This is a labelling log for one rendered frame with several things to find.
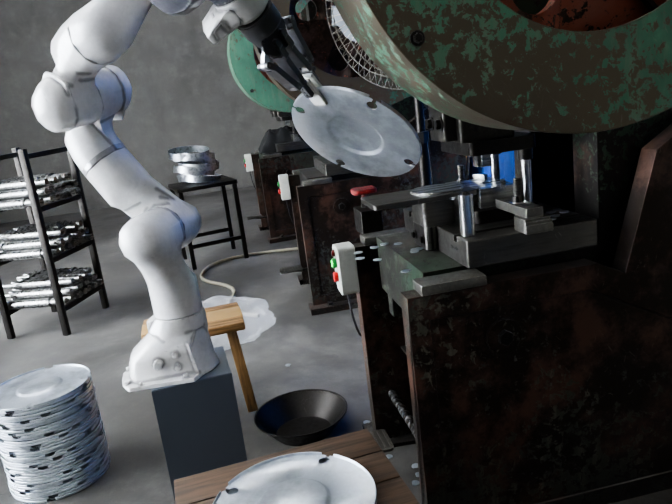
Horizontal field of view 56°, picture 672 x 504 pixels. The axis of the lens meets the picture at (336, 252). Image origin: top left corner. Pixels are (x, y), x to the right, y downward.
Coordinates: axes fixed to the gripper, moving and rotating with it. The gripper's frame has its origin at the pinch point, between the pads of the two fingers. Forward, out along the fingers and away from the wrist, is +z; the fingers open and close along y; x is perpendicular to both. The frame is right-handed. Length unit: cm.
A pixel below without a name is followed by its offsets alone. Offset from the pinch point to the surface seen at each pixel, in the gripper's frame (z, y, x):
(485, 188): 42.5, 5.3, -19.3
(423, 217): 39.9, -4.5, -7.5
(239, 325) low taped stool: 75, -28, 72
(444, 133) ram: 30.1, 11.9, -12.1
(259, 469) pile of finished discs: 28, -69, 1
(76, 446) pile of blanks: 49, -80, 87
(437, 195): 36.9, -0.4, -11.2
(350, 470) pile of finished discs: 33, -63, -15
